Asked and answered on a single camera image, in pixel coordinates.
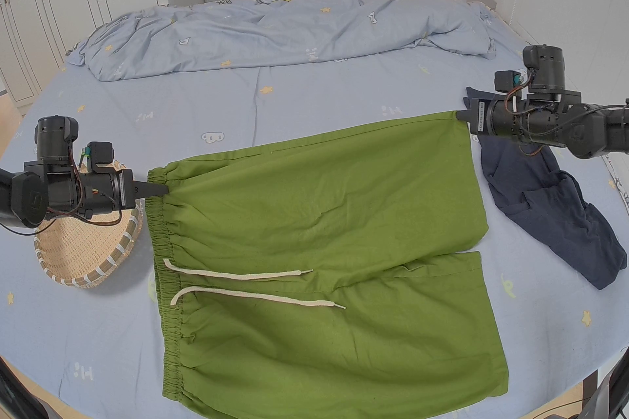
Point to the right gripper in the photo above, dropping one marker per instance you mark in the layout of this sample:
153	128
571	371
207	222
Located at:
501	120

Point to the round woven basket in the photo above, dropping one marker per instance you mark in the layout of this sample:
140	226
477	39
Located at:
78	250

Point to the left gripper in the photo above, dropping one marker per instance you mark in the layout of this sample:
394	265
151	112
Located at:
105	193

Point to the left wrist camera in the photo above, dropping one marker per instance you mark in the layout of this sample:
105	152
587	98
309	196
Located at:
101	154

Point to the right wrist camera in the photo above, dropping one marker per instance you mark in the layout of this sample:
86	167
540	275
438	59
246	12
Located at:
503	80

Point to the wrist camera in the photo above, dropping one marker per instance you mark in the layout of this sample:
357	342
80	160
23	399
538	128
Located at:
101	154
503	80

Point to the green shorts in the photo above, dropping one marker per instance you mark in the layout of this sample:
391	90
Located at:
319	220

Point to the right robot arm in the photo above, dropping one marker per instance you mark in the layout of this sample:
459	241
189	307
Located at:
589	127

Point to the pale blue quilt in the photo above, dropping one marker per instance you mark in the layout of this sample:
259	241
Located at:
275	34

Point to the dark blue garment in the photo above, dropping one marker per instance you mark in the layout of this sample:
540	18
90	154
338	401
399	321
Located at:
550	215

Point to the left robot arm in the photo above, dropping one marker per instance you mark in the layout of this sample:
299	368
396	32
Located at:
29	196

